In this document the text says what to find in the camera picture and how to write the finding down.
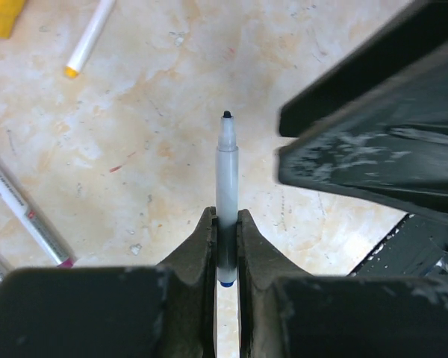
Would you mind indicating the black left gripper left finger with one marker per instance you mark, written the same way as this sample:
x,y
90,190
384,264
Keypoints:
x,y
165,310

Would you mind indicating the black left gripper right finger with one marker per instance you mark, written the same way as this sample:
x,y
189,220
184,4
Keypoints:
x,y
287,312

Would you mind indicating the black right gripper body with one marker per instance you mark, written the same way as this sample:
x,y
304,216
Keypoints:
x,y
375,126

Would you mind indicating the white blue-end pen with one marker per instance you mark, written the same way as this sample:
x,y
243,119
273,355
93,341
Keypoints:
x,y
227,168

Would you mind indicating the white purple-end pen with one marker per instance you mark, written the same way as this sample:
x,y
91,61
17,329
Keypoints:
x,y
34,225

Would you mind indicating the thin white yellow-end pen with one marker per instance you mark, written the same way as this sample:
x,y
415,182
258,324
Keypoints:
x,y
88,39

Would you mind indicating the yellow folded t-shirt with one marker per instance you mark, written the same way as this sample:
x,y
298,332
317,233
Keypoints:
x,y
9,12

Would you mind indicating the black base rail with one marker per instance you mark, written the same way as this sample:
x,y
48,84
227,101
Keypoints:
x,y
415,246

